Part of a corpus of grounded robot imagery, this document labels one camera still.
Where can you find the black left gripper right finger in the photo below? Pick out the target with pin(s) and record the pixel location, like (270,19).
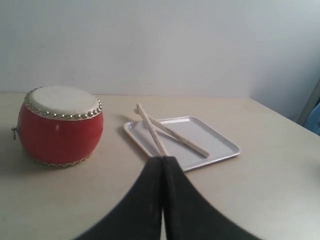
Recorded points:
(187,214)

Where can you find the white rectangular tray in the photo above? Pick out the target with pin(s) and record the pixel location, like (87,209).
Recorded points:
(195,130)

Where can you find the blue chair in background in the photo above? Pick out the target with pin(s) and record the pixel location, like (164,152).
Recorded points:
(313,121)

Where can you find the small red drum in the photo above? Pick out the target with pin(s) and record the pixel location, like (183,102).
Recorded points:
(59,125)

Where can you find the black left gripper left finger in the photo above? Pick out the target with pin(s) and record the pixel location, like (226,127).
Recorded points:
(138,216)

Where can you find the white drumstick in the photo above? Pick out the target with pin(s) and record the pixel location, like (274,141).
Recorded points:
(161,148)
(178,136)

